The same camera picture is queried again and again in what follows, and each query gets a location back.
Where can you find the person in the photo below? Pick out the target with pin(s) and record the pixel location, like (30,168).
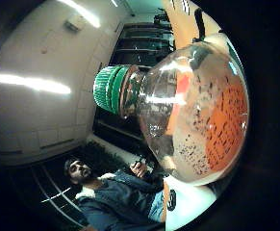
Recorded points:
(114,195)

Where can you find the grey ceiling fixture box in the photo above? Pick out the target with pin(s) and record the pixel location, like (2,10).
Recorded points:
(72,25)

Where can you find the black round object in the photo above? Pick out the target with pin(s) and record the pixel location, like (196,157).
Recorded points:
(171,200)

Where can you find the clear bottle with green cap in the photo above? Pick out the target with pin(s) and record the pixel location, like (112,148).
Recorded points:
(184,122)

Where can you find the long ceiling light strip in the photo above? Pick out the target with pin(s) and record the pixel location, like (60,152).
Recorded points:
(81,12)

